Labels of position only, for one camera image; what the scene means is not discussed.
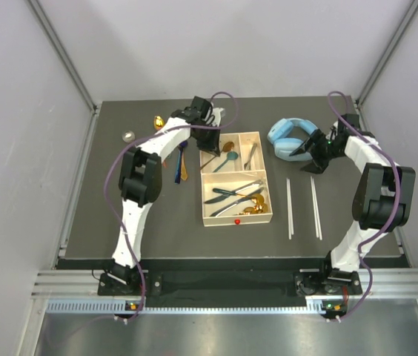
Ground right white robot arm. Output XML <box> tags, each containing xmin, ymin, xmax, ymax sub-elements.
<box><xmin>292</xmin><ymin>113</ymin><xmax>416</xmax><ymax>294</ymax></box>

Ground plain gold spoon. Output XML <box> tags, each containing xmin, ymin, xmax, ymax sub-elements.
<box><xmin>248</xmin><ymin>194</ymin><xmax>265</xmax><ymax>205</ymax></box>

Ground rose copper spoon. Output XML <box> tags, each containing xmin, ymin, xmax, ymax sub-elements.
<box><xmin>199</xmin><ymin>141</ymin><xmax>236</xmax><ymax>171</ymax></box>

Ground gold butter knife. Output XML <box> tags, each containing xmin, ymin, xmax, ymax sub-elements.
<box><xmin>181</xmin><ymin>152</ymin><xmax>188</xmax><ymax>181</ymax></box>

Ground silver round ladle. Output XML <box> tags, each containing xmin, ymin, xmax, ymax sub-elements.
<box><xmin>122</xmin><ymin>131</ymin><xmax>136</xmax><ymax>143</ymax></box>

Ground left aluminium frame post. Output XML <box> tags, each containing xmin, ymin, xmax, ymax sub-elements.
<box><xmin>24</xmin><ymin>0</ymin><xmax>98</xmax><ymax>113</ymax></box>

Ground aluminium frame post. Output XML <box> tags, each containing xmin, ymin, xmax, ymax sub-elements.
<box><xmin>24</xmin><ymin>0</ymin><xmax>98</xmax><ymax>113</ymax></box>
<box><xmin>354</xmin><ymin>0</ymin><xmax>418</xmax><ymax>108</ymax></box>

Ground teal silicone spoon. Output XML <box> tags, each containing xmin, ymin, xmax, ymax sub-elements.
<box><xmin>213</xmin><ymin>151</ymin><xmax>239</xmax><ymax>173</ymax></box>

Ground right aluminium frame post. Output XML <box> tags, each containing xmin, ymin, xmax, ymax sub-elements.
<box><xmin>354</xmin><ymin>0</ymin><xmax>418</xmax><ymax>108</ymax></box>

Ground ornate gold spoon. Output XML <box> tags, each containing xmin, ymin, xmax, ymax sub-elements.
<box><xmin>239</xmin><ymin>204</ymin><xmax>268</xmax><ymax>215</ymax></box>

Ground iridescent blue purple spoon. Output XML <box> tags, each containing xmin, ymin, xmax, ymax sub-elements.
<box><xmin>174</xmin><ymin>140</ymin><xmax>188</xmax><ymax>184</ymax></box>

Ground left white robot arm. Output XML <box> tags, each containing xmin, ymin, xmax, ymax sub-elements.
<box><xmin>108</xmin><ymin>96</ymin><xmax>225</xmax><ymax>294</ymax></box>

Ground silver fork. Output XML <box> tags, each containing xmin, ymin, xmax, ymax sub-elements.
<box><xmin>244</xmin><ymin>142</ymin><xmax>258</xmax><ymax>171</ymax></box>

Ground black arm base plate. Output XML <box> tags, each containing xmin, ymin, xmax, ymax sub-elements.
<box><xmin>98</xmin><ymin>269</ymin><xmax>362</xmax><ymax>301</ymax></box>

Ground aluminium front rail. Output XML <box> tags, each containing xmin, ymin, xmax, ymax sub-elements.
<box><xmin>31</xmin><ymin>268</ymin><xmax>418</xmax><ymax>299</ymax></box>

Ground silver knife lower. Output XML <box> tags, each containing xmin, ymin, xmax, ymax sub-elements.
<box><xmin>210</xmin><ymin>188</ymin><xmax>265</xmax><ymax>217</ymax></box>

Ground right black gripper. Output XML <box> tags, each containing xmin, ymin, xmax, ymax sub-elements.
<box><xmin>291</xmin><ymin>130</ymin><xmax>343</xmax><ymax>174</ymax></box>

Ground dark teal handled knife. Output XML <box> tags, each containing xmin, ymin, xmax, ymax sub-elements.
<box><xmin>204</xmin><ymin>188</ymin><xmax>243</xmax><ymax>204</ymax></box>

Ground slotted cable duct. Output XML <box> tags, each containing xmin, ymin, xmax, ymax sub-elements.
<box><xmin>46</xmin><ymin>299</ymin><xmax>342</xmax><ymax>317</ymax></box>

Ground light blue headphones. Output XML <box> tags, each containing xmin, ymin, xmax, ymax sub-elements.
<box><xmin>267</xmin><ymin>118</ymin><xmax>318</xmax><ymax>162</ymax></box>

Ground white chopstick inner right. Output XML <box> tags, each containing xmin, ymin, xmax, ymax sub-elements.
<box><xmin>310</xmin><ymin>176</ymin><xmax>321</xmax><ymax>239</ymax></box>

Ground cream divided utensil box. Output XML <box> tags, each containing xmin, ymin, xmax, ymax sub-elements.
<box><xmin>199</xmin><ymin>131</ymin><xmax>273</xmax><ymax>228</ymax></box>

